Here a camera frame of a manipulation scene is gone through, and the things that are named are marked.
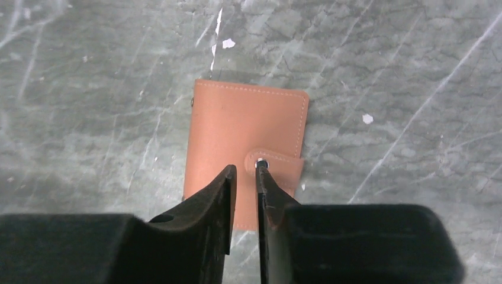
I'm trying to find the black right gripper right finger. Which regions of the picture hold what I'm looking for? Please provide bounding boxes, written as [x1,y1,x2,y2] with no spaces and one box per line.
[255,160,465,283]

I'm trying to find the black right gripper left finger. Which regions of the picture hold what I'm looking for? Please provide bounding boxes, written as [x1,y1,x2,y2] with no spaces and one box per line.
[1,165,237,283]

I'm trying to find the tan leather card holder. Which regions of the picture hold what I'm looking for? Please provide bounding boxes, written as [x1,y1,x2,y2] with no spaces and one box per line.
[184,79,309,231]

